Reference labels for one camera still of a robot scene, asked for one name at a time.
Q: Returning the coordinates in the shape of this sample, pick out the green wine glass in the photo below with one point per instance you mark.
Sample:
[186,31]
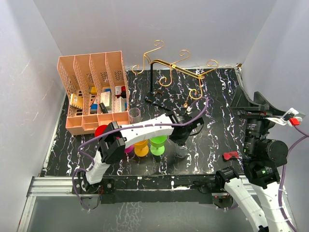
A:
[157,147]

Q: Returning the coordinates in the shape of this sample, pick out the yellow wine glass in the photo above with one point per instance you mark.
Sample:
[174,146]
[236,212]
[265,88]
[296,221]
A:
[141,148]

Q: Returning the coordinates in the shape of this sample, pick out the magenta wine glass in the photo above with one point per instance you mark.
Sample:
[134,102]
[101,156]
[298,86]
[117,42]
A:
[129,149]

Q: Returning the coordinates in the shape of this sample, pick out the pink plastic file organizer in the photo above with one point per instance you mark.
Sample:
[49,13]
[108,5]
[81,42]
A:
[103,71]

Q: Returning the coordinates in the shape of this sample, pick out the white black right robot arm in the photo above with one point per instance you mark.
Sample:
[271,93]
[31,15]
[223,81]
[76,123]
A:
[262,158]

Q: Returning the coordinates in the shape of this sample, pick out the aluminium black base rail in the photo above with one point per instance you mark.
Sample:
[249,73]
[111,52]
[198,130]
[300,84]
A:
[201,188]

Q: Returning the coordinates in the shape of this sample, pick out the gold wire wine glass rack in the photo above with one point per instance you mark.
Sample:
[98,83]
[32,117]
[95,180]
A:
[160,91]

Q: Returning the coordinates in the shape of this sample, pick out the gold spiral notebook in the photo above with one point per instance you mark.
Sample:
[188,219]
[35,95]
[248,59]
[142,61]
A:
[76,101]

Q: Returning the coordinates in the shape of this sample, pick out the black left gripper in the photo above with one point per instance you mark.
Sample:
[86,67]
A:
[179,141]

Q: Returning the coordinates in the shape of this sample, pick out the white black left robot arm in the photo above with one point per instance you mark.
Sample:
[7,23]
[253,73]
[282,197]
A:
[109,147]

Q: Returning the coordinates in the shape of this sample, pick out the red white small box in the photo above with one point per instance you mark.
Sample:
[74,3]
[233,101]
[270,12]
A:
[118,90]

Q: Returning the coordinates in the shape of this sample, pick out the clear wine glass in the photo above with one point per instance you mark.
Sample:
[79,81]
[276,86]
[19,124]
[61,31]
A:
[134,115]
[181,150]

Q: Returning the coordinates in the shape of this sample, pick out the red wine glass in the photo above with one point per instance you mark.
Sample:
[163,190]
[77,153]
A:
[100,130]

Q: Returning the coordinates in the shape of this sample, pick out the small red object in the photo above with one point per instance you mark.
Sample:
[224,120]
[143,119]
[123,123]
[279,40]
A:
[230,156]

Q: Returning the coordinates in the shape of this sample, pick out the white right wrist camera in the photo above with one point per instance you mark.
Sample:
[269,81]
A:
[292,118]

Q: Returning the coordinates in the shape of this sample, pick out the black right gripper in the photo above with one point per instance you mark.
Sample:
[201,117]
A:
[240,100]

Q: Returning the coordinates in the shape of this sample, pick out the yellow grey block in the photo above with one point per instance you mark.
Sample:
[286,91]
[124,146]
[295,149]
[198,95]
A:
[92,91]

